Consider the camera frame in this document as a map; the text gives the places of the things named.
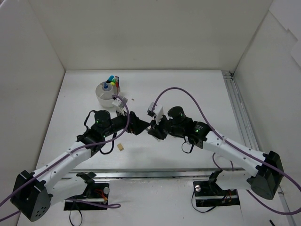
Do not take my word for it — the small glue bottle blue cap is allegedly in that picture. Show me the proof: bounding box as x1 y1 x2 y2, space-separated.
102 81 110 91

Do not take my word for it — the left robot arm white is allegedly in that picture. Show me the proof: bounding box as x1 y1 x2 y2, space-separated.
10 110 150 222

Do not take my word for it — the aluminium rail front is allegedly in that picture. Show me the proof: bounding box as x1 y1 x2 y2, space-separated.
35 167 250 181

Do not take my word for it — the aluminium rail right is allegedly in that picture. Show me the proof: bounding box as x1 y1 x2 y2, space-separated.
222 70 297 226

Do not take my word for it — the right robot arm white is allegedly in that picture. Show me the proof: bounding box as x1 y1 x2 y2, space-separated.
147 103 283 200

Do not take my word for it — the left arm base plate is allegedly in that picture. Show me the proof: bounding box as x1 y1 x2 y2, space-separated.
63 182 110 211

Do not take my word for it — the white round desk organizer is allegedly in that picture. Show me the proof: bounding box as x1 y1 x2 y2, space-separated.
95 82 120 108

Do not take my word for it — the tan eraser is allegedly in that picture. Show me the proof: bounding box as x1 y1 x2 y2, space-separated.
117 143 124 151

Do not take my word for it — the black highlighter blue cap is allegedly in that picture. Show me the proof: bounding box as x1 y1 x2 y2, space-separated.
106 75 115 83

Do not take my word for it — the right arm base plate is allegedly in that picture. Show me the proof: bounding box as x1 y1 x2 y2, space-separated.
192 180 240 209

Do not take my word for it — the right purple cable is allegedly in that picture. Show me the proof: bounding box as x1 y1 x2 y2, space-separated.
150 87 301 216

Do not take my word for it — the red gel pen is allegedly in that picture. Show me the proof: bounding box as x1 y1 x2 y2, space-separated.
114 76 119 93

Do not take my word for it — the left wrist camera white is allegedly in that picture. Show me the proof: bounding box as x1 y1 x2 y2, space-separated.
112 95 128 116

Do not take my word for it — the aluminium rail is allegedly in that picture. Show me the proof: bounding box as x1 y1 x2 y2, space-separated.
222 70 297 226
35 167 250 181

